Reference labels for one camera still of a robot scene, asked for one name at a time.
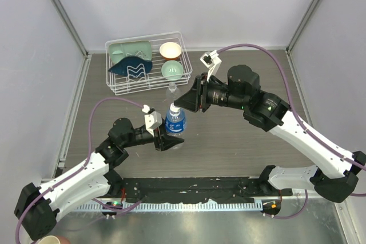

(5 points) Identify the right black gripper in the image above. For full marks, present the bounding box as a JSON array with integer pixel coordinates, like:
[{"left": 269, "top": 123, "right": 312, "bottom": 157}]
[{"left": 174, "top": 73, "right": 247, "bottom": 114}]

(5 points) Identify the white bottle cap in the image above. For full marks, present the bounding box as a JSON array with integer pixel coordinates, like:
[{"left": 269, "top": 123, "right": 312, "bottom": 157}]
[{"left": 170, "top": 103, "right": 180, "bottom": 112}]

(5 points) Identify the blue label water bottle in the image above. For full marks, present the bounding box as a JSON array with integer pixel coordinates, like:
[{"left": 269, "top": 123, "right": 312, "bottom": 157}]
[{"left": 165, "top": 107, "right": 186, "bottom": 138}]

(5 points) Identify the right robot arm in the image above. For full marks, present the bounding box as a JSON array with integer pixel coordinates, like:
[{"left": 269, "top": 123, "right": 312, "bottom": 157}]
[{"left": 174, "top": 65, "right": 365, "bottom": 203}]

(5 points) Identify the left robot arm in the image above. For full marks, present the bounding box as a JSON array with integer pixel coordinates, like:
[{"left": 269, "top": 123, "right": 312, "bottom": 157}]
[{"left": 14, "top": 118, "right": 184, "bottom": 243}]

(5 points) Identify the clear unlabelled plastic bottle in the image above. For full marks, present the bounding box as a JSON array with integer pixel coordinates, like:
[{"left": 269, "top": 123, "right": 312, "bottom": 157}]
[{"left": 166, "top": 83, "right": 181, "bottom": 105}]

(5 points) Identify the light green bowl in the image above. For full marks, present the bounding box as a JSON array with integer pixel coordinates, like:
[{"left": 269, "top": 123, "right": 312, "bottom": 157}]
[{"left": 161, "top": 61, "right": 184, "bottom": 81}]

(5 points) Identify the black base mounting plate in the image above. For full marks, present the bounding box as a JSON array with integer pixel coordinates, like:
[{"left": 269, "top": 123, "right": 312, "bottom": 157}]
[{"left": 100, "top": 177, "right": 293, "bottom": 204}]

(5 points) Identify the orange white bowl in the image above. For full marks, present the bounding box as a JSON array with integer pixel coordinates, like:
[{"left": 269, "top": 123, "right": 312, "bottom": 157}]
[{"left": 159, "top": 42, "right": 182, "bottom": 60}]

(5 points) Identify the dark blue leaf plate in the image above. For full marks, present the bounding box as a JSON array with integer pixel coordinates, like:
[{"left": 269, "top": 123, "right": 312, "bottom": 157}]
[{"left": 108, "top": 56, "right": 153, "bottom": 78}]

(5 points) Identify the light green divided plate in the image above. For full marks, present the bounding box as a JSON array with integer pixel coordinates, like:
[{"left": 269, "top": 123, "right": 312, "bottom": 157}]
[{"left": 107, "top": 41, "right": 152, "bottom": 65}]

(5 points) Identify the pink cup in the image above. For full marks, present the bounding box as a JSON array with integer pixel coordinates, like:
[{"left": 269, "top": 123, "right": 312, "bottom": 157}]
[{"left": 55, "top": 235, "right": 70, "bottom": 244}]

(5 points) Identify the beige paper cup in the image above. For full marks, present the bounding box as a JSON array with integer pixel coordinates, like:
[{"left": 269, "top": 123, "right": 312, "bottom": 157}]
[{"left": 38, "top": 235, "right": 60, "bottom": 244}]

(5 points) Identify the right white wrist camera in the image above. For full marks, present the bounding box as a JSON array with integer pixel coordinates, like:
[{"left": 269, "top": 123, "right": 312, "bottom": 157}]
[{"left": 200, "top": 50, "right": 222, "bottom": 81}]

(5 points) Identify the white wire dish rack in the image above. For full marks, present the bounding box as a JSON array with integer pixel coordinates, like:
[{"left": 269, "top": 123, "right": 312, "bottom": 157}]
[{"left": 105, "top": 31, "right": 193, "bottom": 95}]

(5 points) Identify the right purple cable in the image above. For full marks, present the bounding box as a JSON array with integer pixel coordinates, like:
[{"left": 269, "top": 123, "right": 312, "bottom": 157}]
[{"left": 216, "top": 43, "right": 366, "bottom": 219}]

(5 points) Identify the purple cable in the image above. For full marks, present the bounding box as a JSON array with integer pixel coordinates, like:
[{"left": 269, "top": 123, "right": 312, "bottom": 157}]
[
  {"left": 216, "top": 43, "right": 366, "bottom": 219},
  {"left": 14, "top": 97, "right": 149, "bottom": 244}
]

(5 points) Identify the white slotted cable duct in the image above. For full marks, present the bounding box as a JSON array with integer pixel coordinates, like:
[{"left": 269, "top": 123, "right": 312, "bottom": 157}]
[{"left": 74, "top": 199, "right": 262, "bottom": 213}]

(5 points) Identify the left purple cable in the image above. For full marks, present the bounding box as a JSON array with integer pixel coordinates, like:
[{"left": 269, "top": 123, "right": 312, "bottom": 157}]
[{"left": 14, "top": 97, "right": 149, "bottom": 244}]

